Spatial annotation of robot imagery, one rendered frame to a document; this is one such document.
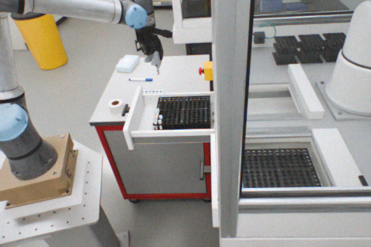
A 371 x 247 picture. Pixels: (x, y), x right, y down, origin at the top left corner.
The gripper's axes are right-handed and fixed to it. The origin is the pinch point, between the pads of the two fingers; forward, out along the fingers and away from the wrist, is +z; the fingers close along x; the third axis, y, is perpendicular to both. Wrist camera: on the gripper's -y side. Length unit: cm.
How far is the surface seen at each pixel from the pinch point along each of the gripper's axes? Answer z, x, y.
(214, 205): 5, 62, 37
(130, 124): 6.0, 15.9, 30.3
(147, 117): 14.5, 9.7, 18.0
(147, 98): 10.5, 3.4, 12.0
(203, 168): 7, 51, 28
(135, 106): 5.7, 9.1, 22.0
